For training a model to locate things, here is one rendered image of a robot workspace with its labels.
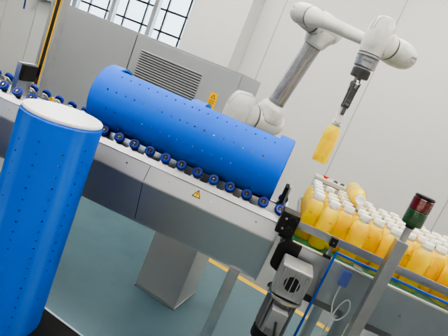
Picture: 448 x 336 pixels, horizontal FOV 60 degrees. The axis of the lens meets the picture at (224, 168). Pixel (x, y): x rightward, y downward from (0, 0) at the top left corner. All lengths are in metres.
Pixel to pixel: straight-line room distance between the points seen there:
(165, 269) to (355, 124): 2.65
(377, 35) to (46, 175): 1.32
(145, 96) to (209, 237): 0.65
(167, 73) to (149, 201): 1.97
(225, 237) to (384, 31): 1.03
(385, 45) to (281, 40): 2.89
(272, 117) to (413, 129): 2.25
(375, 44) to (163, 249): 1.57
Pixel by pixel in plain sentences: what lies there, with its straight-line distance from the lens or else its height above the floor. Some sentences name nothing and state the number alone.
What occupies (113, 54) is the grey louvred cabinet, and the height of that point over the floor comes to 1.18.
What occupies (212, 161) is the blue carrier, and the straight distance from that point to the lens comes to 1.57.
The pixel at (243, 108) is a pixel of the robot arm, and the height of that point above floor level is 1.25.
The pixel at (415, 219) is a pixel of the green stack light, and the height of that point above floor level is 1.18.
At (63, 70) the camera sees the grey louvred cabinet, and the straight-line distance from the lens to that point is 4.22.
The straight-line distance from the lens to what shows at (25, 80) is 2.08.
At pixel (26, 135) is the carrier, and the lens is 1.43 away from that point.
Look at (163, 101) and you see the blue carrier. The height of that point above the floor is 1.18.
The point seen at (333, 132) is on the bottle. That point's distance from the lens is 1.68.
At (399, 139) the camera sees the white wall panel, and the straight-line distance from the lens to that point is 4.27.
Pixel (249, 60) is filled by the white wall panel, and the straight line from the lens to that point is 4.58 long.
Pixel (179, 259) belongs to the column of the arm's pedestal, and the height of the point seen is 0.30.
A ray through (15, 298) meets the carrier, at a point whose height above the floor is 0.35.
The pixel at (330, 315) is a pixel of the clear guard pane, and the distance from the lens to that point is 1.56.
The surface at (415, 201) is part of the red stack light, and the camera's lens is 1.35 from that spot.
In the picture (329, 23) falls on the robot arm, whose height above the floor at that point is 1.77.
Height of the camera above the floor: 1.36
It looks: 12 degrees down
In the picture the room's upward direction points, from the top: 22 degrees clockwise
